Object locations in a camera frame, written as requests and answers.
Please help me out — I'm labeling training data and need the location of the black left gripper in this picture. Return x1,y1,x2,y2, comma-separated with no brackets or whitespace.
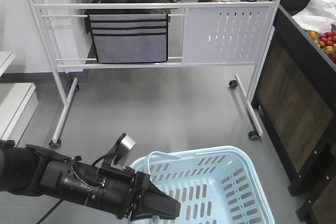
91,167,181,221

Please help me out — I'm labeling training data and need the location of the light blue plastic basket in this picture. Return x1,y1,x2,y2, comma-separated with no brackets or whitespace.
131,146,275,223

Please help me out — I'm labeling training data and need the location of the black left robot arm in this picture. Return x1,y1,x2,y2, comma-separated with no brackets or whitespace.
1,140,181,221

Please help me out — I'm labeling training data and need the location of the grey fabric organizer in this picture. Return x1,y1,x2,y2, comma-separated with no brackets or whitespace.
89,14,169,64

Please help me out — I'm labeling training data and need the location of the dark wooden produce stand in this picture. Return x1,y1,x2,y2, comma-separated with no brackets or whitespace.
252,0,335,223

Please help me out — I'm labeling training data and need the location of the white rolling whiteboard stand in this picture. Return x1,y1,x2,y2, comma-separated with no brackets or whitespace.
28,0,280,148

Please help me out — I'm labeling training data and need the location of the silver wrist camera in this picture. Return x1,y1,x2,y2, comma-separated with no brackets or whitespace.
113,133,136,166

